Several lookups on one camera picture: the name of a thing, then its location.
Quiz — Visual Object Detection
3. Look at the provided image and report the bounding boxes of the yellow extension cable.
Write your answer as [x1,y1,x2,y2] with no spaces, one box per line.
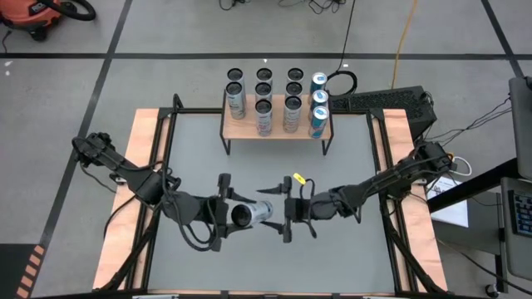
[390,0,419,91]

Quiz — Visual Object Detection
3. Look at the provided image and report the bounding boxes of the white paper sheet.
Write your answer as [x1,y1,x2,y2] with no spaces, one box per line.
[426,176,470,228]

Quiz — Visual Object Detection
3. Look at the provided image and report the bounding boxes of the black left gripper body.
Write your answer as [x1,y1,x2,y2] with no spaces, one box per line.
[198,173,234,252]

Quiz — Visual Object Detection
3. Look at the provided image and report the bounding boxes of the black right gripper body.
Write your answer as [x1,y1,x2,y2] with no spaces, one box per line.
[281,175,347,244]

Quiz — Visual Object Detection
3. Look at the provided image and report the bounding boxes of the Celsius can orange print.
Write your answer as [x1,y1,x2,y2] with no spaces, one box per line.
[286,67,305,84]

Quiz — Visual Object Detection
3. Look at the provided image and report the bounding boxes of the black cable bundle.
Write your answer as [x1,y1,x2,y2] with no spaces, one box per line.
[423,96,513,145]

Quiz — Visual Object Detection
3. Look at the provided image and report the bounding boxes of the black stand bar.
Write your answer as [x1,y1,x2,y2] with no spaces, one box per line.
[426,157,520,213]

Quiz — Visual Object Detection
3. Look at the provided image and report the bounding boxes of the Celsius can yellow label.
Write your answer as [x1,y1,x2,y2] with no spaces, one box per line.
[282,95,303,134]

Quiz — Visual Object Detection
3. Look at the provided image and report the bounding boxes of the wooden shelf black legs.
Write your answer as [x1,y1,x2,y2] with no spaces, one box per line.
[219,89,335,157]

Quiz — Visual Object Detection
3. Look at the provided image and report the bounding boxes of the grey console with keypad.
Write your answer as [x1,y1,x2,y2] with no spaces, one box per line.
[500,176,532,282]

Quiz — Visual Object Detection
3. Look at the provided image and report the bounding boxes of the black floor cables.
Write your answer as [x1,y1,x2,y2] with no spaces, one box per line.
[218,0,250,12]
[278,0,348,16]

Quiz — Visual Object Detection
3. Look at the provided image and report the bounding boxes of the orange shop vacuum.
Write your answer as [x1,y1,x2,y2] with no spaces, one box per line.
[0,0,97,42]

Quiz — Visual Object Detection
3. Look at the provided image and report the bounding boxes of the grey monitor back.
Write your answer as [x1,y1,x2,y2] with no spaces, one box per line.
[508,76,532,169]

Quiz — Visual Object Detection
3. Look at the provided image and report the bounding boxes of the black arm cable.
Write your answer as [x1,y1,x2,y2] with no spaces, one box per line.
[78,164,142,242]

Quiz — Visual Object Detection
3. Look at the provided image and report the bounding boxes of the blue silver Red Bull can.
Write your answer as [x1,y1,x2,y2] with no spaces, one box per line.
[309,89,330,110]
[309,71,329,95]
[308,105,331,140]

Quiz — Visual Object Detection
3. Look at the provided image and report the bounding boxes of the white cable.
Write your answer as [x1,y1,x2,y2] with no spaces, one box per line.
[452,155,474,178]

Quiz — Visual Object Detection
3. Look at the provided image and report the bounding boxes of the black mat orange stripes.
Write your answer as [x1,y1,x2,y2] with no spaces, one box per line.
[0,243,47,299]

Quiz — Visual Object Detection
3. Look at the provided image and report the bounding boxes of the black cable with coil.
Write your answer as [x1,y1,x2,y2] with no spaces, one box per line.
[320,0,358,97]

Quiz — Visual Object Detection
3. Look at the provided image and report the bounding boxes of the white Celsius can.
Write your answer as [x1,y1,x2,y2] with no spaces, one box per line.
[284,81,304,100]
[224,81,248,121]

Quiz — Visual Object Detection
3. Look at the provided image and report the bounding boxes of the black computer tower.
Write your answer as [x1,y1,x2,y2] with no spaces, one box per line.
[331,85,438,141]

